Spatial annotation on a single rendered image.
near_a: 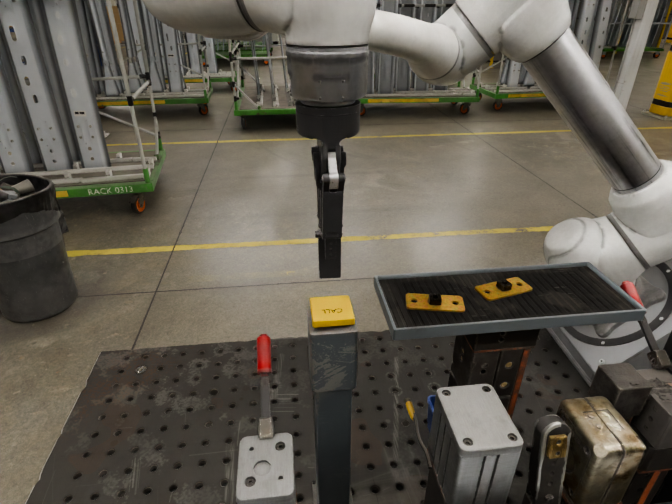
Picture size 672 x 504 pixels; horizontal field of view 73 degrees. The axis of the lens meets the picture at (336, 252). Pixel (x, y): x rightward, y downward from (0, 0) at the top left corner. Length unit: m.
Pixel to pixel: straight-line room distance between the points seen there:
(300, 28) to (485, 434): 0.49
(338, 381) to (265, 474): 0.18
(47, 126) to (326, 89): 3.98
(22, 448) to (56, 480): 1.15
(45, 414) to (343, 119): 2.08
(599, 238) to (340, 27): 0.86
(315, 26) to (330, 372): 0.46
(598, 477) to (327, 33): 0.61
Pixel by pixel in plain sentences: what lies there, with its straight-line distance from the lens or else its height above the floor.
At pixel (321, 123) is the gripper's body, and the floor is 1.43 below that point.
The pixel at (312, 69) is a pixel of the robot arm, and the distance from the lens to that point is 0.50.
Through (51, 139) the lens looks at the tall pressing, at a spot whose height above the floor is 0.56.
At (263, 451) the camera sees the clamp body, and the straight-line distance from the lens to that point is 0.62.
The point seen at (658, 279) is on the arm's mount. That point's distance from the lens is 1.39.
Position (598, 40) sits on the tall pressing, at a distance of 8.78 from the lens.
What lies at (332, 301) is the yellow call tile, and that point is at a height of 1.16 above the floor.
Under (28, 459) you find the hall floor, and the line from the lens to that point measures 2.26.
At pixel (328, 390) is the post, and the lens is 0.72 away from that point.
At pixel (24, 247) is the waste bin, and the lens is 2.77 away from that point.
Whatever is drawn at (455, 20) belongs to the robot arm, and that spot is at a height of 1.52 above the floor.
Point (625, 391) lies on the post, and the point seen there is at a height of 1.09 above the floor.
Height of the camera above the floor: 1.55
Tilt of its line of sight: 29 degrees down
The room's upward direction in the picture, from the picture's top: straight up
